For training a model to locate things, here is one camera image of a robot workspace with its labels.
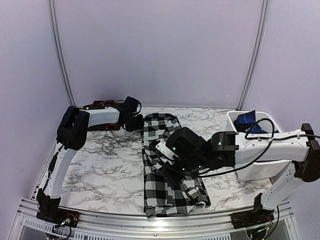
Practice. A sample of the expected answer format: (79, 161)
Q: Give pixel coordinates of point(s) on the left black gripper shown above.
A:
(138, 126)

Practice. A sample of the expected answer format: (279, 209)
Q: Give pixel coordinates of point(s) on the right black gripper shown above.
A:
(168, 169)

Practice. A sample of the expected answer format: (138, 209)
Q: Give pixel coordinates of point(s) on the black white plaid shirt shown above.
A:
(162, 198)

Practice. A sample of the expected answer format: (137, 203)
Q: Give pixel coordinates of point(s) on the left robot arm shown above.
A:
(72, 136)

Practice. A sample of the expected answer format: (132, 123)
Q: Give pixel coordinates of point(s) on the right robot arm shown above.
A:
(292, 158)

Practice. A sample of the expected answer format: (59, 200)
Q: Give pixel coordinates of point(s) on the red black plaid shirt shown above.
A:
(101, 104)

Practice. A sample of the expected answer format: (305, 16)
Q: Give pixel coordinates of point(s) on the blue plaid shirt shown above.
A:
(245, 121)

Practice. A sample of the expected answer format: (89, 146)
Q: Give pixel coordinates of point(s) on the white plastic bin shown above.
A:
(265, 167)

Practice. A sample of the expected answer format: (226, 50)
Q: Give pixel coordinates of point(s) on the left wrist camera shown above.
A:
(132, 105)

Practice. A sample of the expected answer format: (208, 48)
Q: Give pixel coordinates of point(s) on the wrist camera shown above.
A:
(183, 144)
(132, 105)

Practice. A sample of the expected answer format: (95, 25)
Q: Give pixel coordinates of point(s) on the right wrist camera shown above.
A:
(183, 144)

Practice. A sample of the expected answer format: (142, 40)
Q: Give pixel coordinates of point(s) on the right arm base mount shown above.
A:
(248, 218)

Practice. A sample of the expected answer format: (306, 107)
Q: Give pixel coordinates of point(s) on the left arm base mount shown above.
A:
(49, 210)

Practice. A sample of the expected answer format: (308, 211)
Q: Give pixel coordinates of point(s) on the left aluminium corner post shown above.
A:
(59, 51)

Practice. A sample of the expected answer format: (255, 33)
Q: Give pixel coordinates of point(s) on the aluminium corner post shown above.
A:
(59, 51)
(255, 54)

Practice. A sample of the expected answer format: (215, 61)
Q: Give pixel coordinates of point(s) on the aluminium front frame rail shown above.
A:
(108, 226)

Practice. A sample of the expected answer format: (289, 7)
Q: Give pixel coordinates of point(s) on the right aluminium corner post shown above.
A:
(255, 54)

